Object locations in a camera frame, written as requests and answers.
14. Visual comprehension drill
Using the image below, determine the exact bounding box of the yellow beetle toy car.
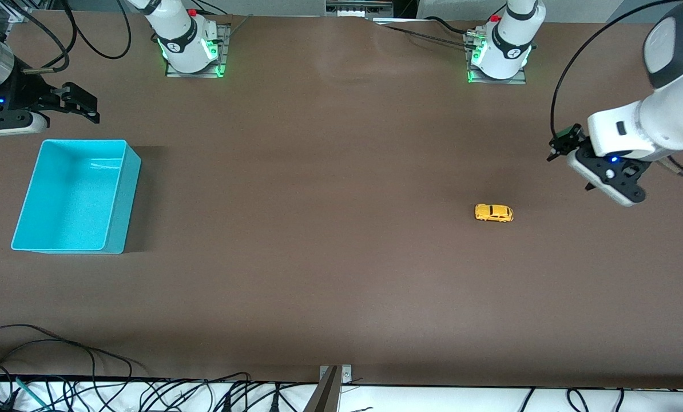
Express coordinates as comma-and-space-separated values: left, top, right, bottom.
474, 204, 514, 223

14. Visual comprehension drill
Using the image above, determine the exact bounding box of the teal plastic bin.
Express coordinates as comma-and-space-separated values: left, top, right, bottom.
11, 139, 142, 255

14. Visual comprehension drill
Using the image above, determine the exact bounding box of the grey power strip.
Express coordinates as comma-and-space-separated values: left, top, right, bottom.
325, 0, 395, 18

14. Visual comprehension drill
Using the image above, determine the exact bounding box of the white bench board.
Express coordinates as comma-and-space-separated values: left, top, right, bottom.
0, 379, 683, 412

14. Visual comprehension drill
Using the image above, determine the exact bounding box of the grey metal pole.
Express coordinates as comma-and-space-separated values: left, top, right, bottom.
303, 366, 342, 412

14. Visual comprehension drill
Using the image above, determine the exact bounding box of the black looping cable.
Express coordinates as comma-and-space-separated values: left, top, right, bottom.
61, 0, 132, 60

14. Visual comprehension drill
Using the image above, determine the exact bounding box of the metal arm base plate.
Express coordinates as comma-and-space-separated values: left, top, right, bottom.
466, 30, 529, 85
165, 23, 231, 78

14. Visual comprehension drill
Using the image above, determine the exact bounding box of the aluminium frame profile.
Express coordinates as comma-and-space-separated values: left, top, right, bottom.
0, 0, 36, 23

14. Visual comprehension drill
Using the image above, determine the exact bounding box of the long black cable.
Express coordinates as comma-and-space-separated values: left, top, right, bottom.
0, 338, 100, 412
0, 324, 149, 373

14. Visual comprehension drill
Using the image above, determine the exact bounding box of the small metal bracket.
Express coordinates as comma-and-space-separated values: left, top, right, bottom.
319, 365, 354, 385

